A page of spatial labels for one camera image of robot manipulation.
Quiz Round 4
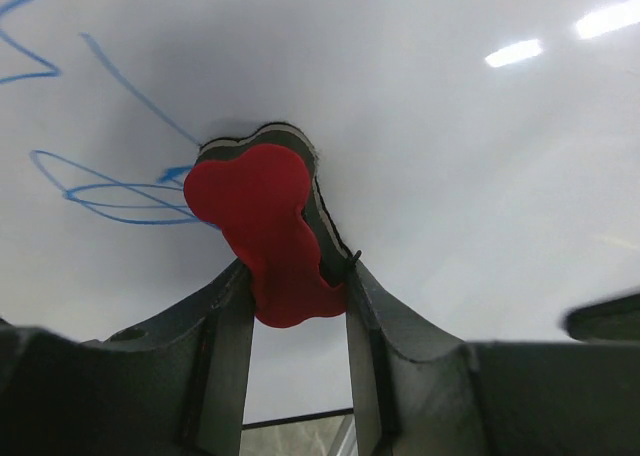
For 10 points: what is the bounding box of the white whiteboard black frame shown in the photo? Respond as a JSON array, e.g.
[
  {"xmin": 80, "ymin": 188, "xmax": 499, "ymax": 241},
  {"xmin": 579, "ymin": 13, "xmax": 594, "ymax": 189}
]
[{"xmin": 0, "ymin": 0, "xmax": 640, "ymax": 425}]

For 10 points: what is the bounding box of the red bone-shaped eraser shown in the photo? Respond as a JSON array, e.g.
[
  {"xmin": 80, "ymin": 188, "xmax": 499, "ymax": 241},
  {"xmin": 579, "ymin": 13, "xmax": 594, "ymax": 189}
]
[{"xmin": 183, "ymin": 122, "xmax": 354, "ymax": 328}]

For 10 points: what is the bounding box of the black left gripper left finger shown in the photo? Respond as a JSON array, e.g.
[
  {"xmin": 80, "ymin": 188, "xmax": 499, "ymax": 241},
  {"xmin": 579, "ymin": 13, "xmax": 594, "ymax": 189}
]
[{"xmin": 1, "ymin": 262, "xmax": 254, "ymax": 455}]

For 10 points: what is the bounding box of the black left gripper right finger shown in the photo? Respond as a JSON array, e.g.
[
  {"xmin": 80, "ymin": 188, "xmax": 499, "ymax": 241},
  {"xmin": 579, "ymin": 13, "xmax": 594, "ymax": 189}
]
[{"xmin": 347, "ymin": 264, "xmax": 639, "ymax": 455}]

